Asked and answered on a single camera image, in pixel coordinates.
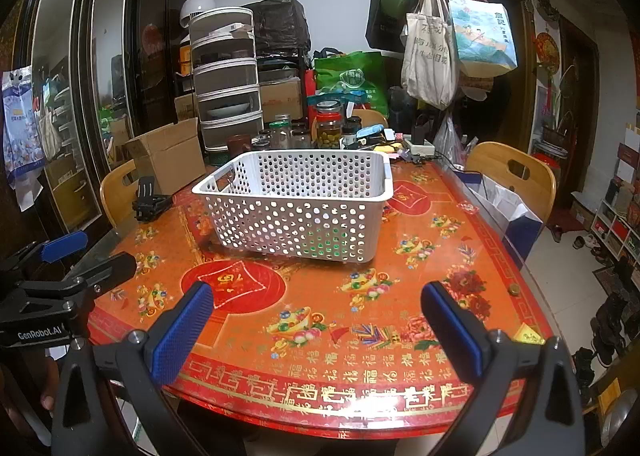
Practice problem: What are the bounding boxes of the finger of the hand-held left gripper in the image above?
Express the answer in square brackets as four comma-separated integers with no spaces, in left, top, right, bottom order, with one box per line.
[61,252,138,304]
[0,230,90,282]

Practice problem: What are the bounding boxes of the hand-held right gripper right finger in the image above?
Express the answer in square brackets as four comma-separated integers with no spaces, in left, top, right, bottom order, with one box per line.
[420,280,586,456]

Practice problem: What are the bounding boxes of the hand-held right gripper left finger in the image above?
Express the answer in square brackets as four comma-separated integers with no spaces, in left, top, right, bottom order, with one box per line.
[52,280,216,456]

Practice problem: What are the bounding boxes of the green soft packet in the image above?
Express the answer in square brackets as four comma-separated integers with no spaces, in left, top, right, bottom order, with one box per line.
[300,226,353,257]

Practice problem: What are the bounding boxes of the white perforated plastic basket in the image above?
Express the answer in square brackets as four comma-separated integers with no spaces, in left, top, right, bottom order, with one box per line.
[191,149,396,264]

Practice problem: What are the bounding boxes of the person's left hand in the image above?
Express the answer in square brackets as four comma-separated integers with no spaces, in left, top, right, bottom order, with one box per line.
[0,351,63,412]

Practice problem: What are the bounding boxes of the wooden chair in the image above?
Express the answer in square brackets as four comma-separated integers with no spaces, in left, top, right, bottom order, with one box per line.
[99,159,146,232]
[465,141,557,227]

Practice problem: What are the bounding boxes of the blue white paper bag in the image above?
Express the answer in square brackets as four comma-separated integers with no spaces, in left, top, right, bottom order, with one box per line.
[457,171,544,272]

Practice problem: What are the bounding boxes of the blue printed plastic bag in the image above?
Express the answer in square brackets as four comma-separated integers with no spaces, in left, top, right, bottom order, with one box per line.
[0,65,45,211]

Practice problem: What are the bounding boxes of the open cardboard box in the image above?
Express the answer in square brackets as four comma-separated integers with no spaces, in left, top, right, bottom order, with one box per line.
[122,117,207,194]

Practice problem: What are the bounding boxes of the dark shoes on floor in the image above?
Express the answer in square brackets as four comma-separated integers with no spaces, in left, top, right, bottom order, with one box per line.
[590,293,640,377]

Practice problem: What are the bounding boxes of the metal pot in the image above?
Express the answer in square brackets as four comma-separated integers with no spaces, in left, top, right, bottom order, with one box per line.
[600,388,636,447]

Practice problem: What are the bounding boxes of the white power strip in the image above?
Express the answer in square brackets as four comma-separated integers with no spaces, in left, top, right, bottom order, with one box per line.
[402,136,438,157]

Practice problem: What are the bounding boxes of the clear plastic bag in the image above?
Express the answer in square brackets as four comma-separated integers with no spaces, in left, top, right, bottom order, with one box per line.
[432,114,463,164]

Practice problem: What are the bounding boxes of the white cubby shelf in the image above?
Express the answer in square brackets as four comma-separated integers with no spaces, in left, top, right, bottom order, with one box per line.
[590,121,640,267]

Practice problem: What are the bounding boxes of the empty glass jar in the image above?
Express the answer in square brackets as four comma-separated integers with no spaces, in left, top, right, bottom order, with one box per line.
[269,121,292,151]

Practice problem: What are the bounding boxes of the white tiered food storage rack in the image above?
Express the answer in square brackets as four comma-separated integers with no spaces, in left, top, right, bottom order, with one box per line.
[189,6,264,152]

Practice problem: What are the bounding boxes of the dark wooden glass cabinet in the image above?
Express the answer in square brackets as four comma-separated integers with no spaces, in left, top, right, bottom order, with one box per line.
[0,0,196,247]

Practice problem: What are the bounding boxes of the glass jar with black lid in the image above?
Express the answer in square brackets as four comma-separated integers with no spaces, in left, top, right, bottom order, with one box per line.
[342,116,362,147]

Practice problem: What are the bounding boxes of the glass jar with red lid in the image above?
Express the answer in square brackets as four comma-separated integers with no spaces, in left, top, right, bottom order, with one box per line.
[315,101,345,148]

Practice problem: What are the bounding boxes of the closed cardboard box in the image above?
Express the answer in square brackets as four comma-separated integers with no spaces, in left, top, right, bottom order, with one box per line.
[260,79,304,123]

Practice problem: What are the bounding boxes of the white round appliance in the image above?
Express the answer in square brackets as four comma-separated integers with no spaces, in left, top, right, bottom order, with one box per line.
[179,0,217,32]

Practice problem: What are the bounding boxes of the green shopping bag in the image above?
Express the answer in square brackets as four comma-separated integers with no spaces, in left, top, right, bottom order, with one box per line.
[314,50,390,117]

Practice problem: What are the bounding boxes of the beige canvas tote bag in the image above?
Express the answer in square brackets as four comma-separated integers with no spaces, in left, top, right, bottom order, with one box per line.
[400,0,460,111]

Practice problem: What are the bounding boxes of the dark wooden door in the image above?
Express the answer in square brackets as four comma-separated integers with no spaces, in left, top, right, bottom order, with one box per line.
[505,0,601,217]

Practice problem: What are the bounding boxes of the printed picture tote bag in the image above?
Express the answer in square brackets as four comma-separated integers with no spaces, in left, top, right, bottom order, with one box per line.
[446,0,519,78]

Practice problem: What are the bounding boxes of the black plastic bag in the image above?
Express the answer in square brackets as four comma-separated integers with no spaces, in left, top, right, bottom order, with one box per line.
[245,0,312,57]

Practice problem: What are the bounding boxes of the black hanging bag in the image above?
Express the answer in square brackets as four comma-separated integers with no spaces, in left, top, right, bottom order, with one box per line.
[365,0,407,53]

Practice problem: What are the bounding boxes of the red wall ornament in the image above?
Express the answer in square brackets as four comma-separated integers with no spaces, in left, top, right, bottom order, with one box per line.
[535,31,560,72]

